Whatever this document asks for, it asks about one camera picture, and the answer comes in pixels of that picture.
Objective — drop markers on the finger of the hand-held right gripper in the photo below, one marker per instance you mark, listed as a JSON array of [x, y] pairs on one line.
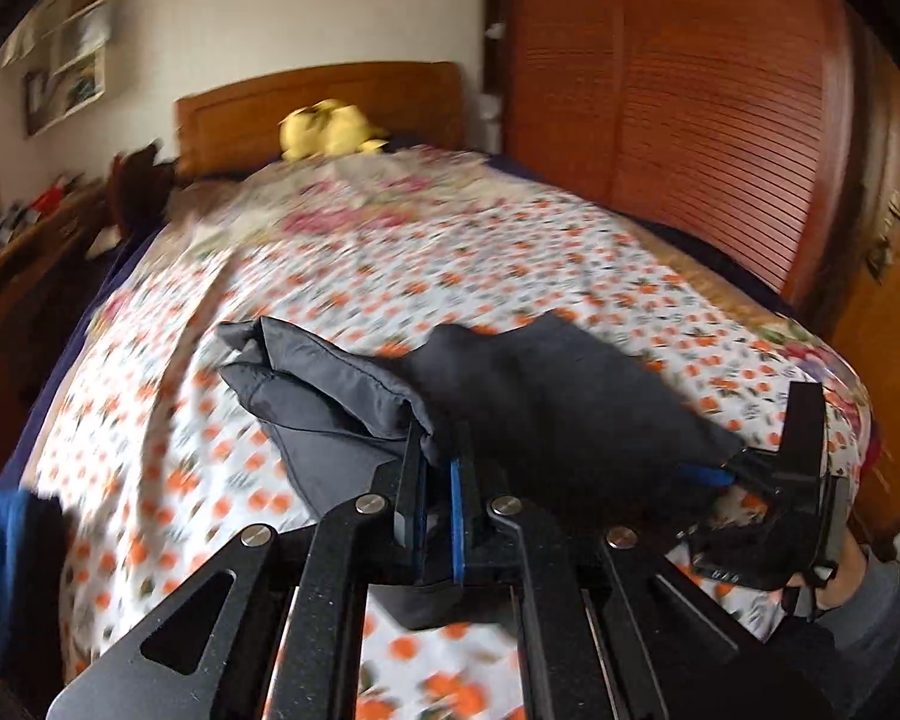
[[746, 474]]

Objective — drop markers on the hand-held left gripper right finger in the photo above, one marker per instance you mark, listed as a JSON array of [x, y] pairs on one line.
[[457, 521]]

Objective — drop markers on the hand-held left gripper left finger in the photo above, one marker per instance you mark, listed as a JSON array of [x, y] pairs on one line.
[[418, 499]]

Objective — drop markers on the black jacket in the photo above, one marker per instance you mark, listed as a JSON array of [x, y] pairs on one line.
[[495, 405]]

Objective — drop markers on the person's right forearm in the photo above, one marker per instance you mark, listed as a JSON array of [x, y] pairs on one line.
[[874, 622]]

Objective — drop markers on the person's right hand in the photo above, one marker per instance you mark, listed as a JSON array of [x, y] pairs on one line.
[[844, 577]]

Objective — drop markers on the wooden door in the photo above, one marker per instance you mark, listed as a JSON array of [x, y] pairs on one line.
[[889, 360]]

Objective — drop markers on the orange print bedsheet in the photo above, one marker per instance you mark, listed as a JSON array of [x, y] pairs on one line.
[[195, 405]]

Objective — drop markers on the floral quilt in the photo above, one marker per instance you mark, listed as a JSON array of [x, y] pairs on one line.
[[360, 199]]

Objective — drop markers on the wooden louvred wardrobe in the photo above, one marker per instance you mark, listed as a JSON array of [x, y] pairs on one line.
[[682, 105]]

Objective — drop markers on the navy bed sheet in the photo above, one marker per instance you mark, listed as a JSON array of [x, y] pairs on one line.
[[60, 382]]

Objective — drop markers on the yellow plush toy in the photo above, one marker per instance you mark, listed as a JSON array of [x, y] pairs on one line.
[[328, 129]]

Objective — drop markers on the blue cloth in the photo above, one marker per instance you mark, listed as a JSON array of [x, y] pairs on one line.
[[7, 577]]

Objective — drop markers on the wooden headboard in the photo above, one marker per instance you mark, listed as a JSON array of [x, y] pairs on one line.
[[240, 120]]

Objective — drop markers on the dark wooden chair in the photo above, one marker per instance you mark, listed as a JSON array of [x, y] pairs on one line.
[[141, 184]]

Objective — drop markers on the wooden desk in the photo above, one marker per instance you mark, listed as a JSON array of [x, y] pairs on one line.
[[22, 292]]

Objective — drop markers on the red item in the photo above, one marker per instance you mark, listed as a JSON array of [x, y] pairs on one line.
[[49, 199]]

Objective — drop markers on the white wall shelf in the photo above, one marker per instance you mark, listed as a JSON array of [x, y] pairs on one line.
[[64, 64]]

